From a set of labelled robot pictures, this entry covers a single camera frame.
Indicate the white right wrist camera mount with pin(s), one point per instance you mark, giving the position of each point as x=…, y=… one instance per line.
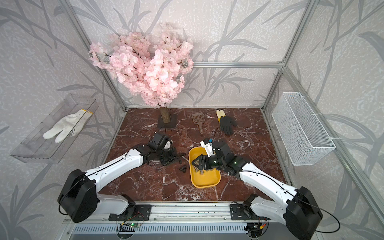
x=207, y=144

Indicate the pink artificial blossom tree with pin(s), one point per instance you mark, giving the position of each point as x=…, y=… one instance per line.
x=153, y=68

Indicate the white wire mesh basket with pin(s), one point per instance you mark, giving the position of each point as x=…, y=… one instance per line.
x=304, y=136

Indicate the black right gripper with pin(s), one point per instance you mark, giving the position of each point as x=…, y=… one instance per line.
x=202, y=160

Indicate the clear acrylic wall shelf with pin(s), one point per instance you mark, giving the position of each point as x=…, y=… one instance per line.
x=52, y=138

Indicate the black yellow work glove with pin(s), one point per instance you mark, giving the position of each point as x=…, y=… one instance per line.
x=226, y=123

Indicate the brown plastic slotted scoop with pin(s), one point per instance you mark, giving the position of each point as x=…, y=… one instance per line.
x=198, y=120

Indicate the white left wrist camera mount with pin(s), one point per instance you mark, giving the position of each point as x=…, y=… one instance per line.
x=168, y=145

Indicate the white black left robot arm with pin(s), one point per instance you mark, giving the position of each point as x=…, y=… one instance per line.
x=80, y=196

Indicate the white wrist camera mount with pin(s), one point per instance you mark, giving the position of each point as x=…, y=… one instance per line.
x=168, y=145
x=207, y=144

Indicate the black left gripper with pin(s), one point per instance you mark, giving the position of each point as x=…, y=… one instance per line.
x=173, y=157

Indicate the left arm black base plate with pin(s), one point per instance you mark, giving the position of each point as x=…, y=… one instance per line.
x=133, y=213

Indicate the white cotton glove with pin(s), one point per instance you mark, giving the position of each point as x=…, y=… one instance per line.
x=70, y=125

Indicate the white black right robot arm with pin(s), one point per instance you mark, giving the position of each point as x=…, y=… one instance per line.
x=279, y=193

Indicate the aluminium front rail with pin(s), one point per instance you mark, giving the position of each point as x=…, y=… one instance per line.
x=189, y=211

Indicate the yellow plastic storage tray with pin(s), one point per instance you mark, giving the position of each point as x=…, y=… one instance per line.
x=206, y=180

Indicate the left controller circuit board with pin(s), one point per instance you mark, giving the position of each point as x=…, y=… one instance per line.
x=126, y=227

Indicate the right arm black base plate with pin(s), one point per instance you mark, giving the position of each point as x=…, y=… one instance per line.
x=244, y=212

